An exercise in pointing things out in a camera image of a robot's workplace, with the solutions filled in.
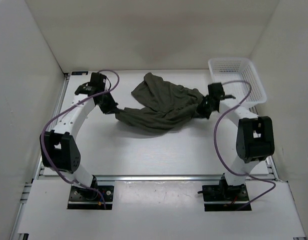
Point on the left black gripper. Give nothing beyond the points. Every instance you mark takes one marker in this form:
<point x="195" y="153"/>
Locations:
<point x="111" y="107"/>

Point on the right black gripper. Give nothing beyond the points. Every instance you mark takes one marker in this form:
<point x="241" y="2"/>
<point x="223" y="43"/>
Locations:
<point x="200" y="110"/>

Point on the olive green shorts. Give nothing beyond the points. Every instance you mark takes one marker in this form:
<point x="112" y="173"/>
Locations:
<point x="166" y="106"/>

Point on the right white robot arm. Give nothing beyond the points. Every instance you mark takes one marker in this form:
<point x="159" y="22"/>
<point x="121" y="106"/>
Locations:
<point x="254" y="139"/>

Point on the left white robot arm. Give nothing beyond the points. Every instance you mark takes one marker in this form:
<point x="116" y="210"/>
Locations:
<point x="60" y="152"/>

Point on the white perforated plastic basket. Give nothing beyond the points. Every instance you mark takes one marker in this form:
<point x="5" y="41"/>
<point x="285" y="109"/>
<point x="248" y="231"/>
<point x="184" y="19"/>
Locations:
<point x="240" y="78"/>

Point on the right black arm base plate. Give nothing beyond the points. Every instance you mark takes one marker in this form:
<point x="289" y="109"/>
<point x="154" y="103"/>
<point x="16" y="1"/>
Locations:
<point x="218" y="198"/>

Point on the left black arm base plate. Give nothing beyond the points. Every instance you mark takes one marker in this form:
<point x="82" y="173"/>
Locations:
<point x="82" y="199"/>

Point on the aluminium frame rail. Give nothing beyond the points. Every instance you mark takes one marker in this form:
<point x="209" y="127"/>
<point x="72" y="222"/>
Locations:
<point x="134" y="178"/>

